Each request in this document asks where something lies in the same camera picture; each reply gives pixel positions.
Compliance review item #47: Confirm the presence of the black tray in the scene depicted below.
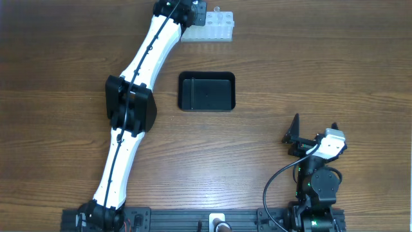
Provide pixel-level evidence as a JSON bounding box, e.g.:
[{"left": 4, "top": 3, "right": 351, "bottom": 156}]
[{"left": 177, "top": 71, "right": 237, "bottom": 113}]

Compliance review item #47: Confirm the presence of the black cable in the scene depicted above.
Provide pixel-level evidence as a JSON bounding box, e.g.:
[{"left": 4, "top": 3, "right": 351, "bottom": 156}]
[
  {"left": 262, "top": 143, "right": 321, "bottom": 232},
  {"left": 115, "top": 0, "right": 182, "bottom": 144}
]

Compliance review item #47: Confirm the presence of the mounting rail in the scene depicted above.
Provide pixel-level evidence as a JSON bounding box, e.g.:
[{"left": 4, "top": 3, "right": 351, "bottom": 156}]
[{"left": 61, "top": 207, "right": 347, "bottom": 232}]

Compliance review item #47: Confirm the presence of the white test tube rack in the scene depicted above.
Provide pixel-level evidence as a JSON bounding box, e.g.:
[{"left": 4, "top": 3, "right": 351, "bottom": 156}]
[{"left": 180, "top": 11, "right": 235, "bottom": 43}]

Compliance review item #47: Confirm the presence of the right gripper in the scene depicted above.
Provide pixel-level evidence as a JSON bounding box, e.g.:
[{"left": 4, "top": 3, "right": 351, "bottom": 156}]
[{"left": 281, "top": 112, "right": 341, "bottom": 159}]

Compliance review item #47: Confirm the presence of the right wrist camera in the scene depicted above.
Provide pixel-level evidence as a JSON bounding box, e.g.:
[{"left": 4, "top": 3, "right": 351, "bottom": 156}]
[{"left": 305, "top": 128, "right": 347, "bottom": 160}]

